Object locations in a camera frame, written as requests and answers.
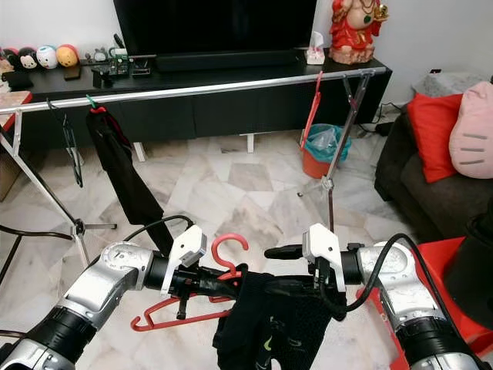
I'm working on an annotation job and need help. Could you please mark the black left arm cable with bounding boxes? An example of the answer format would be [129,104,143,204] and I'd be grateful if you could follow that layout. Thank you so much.
[122,214,196,246]

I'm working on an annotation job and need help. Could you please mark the black clothes pile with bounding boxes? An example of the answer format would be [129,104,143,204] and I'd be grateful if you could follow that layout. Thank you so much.
[443,214,493,328]

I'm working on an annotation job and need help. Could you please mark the pink cat face cushion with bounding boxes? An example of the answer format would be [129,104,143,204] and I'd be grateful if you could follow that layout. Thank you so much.
[448,81,493,180]

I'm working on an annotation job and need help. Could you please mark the red laughing Buddha statue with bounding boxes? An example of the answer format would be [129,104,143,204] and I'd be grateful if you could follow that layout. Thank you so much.
[330,0,391,65]

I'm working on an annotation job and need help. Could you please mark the white round figure head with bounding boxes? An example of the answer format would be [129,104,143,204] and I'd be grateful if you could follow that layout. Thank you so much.
[36,45,59,70]

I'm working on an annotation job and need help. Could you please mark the black clothes hanger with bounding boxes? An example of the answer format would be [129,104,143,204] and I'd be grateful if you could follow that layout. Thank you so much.
[46,99,84,188]

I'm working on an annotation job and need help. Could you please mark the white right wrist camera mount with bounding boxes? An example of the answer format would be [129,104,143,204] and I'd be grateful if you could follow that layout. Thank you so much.
[302,224,347,294]

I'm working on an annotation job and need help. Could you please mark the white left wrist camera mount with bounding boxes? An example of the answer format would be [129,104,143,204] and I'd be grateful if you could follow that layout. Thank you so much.
[160,224,207,298]

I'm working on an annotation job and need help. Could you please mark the green circuit board device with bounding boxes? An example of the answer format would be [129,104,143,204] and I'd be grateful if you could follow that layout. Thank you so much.
[108,45,152,78]

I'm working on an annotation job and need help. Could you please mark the black round figure head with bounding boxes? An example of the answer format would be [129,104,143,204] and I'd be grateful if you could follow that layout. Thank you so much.
[17,48,39,72]

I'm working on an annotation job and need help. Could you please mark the black TV cabinet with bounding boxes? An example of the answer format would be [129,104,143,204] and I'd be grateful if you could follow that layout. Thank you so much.
[12,58,392,146]

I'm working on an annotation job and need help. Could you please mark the red and green clothes hanger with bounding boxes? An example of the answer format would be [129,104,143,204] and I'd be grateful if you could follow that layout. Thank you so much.
[85,94,109,115]

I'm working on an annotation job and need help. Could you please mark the dark brown sofa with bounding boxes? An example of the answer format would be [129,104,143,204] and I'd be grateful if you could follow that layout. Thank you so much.
[374,108,493,244]

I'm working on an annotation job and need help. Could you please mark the silver clothes rail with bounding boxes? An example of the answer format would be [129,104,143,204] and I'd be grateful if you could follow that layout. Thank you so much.
[0,66,392,267]

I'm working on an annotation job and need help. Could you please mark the black soundbar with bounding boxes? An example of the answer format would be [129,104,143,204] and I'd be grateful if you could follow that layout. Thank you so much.
[154,50,298,72]

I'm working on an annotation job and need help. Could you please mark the red plastic stool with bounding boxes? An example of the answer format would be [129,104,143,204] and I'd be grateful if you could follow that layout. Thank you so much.
[354,237,493,370]

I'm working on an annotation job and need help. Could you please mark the black T-shirt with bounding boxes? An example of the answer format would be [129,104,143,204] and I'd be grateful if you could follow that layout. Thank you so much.
[89,108,175,257]

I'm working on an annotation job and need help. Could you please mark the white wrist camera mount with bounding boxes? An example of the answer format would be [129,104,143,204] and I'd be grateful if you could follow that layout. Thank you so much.
[160,224,207,298]
[302,224,347,294]

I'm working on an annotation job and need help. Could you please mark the red cushion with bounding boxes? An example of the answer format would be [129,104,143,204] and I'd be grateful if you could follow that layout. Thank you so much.
[407,92,467,183]

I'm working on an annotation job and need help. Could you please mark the red bin with green liner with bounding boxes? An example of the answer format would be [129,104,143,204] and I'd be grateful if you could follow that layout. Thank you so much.
[300,123,352,180]

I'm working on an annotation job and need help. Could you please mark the white tissue box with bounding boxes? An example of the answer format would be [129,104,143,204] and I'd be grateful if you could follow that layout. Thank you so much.
[306,31,327,65]

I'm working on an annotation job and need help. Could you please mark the black flat television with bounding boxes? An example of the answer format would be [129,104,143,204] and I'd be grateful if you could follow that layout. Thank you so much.
[114,0,317,56]

